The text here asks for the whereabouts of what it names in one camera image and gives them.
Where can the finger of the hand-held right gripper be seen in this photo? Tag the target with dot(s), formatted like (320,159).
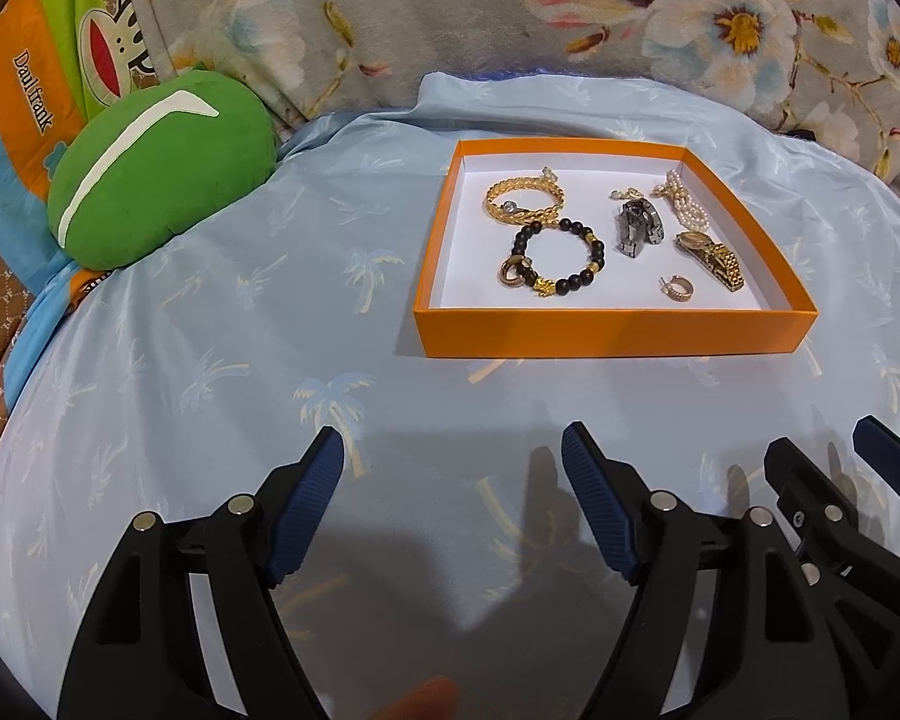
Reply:
(889,457)
(802,476)

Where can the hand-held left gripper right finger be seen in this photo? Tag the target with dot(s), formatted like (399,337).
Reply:
(596,502)

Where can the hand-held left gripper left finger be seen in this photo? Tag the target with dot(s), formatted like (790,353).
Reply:
(311,495)

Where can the orange shallow cardboard box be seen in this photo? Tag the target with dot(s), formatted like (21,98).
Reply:
(607,334)

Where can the gold studded hoop earring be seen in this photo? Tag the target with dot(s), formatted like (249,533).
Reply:
(679,292)

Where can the gold metal wristwatch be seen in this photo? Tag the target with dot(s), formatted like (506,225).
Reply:
(712,259)

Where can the light blue palm-print cloth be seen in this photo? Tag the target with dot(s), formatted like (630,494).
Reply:
(270,352)

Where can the gold braided bangle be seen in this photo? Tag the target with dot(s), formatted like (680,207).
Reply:
(529,217)

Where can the small crystal earring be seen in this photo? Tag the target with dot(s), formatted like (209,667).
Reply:
(547,174)

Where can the green plush cushion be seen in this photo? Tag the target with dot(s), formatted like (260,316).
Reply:
(180,180)

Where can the colourful cartoon blanket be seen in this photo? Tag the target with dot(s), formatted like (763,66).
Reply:
(7,120)

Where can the grey floral blanket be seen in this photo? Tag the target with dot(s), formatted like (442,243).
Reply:
(457,7)

